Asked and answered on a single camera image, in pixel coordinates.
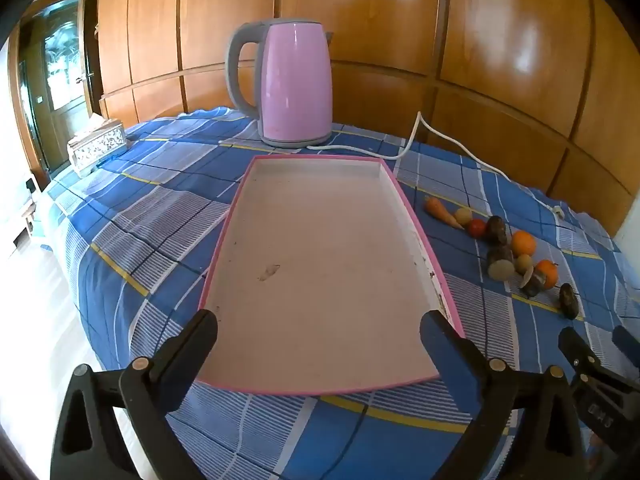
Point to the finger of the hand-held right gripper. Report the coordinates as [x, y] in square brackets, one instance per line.
[575, 347]
[627, 342]

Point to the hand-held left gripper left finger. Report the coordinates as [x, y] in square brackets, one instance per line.
[192, 345]

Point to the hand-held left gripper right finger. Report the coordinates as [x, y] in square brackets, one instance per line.
[460, 375]

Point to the dark brown avocado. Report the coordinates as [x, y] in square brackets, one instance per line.
[568, 301]

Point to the halved dark purple fruit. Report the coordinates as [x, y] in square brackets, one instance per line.
[534, 285]
[500, 267]

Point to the orange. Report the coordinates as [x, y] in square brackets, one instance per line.
[523, 243]
[548, 274]

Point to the small pale yellow round fruit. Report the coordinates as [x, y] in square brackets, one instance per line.
[462, 216]
[524, 263]

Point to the whole dark purple fruit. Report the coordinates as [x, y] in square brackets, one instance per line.
[496, 230]

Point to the small red tomato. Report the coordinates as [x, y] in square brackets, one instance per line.
[476, 228]

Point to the pink-rimmed white tray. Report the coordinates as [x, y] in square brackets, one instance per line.
[320, 260]

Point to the small orange carrot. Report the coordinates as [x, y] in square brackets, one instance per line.
[440, 211]

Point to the blue plaid blanket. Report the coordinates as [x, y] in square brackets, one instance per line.
[150, 220]

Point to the small wooden stool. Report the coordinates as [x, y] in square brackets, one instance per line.
[28, 215]

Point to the silver patterned tissue box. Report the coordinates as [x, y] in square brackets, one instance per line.
[97, 147]

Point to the pink electric kettle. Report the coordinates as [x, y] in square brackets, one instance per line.
[295, 85]

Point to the wooden glass door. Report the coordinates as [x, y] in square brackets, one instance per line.
[55, 75]

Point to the wooden wardrobe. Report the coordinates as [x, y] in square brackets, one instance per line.
[400, 20]

